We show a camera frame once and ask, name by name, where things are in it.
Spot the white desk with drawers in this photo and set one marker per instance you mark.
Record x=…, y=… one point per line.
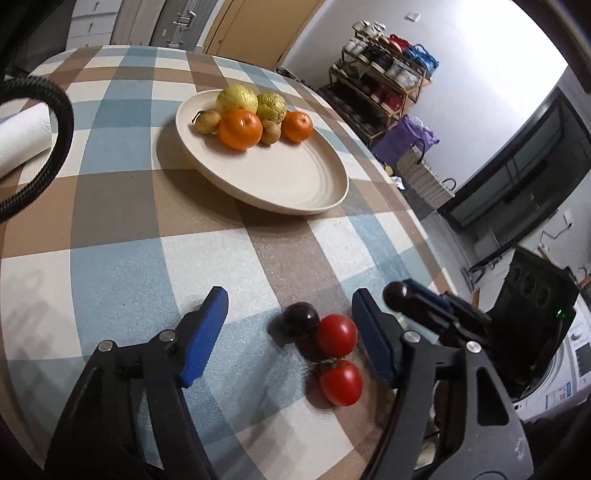
x=92, y=25

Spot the white washing machine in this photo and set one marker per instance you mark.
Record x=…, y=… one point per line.
x=563, y=374

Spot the small orange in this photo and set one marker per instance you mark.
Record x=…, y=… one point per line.
x=297, y=126

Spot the large yellow guava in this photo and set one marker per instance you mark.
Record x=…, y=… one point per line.
x=236, y=99

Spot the silver suitcase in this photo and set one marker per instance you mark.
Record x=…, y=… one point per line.
x=184, y=23

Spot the white light switch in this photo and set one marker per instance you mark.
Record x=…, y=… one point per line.
x=412, y=17

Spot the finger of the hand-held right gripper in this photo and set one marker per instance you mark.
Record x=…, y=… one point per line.
x=434, y=318
x=429, y=290

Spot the woven basket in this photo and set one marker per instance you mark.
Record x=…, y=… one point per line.
x=422, y=177

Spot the black television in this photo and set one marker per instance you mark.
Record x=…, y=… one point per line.
x=521, y=166

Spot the wooden shoe rack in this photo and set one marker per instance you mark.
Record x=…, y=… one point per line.
x=385, y=78

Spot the large orange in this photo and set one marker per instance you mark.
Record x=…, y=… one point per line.
x=240, y=130

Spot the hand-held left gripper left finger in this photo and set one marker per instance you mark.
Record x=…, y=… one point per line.
x=203, y=337

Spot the red tomato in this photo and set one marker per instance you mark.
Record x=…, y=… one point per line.
x=337, y=335
x=340, y=382

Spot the cream round plate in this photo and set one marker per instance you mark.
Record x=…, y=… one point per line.
x=277, y=170

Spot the small green guava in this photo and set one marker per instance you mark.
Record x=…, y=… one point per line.
x=271, y=107

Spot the brown kiwi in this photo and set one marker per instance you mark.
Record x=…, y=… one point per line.
x=271, y=132
x=207, y=121

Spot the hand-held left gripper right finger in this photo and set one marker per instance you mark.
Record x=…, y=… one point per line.
x=374, y=337

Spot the white paper towel roll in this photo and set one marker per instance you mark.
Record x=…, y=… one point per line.
x=23, y=138

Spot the wooden door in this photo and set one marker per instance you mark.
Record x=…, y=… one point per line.
x=249, y=25

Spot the purple bag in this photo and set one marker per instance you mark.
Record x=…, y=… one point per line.
x=406, y=141

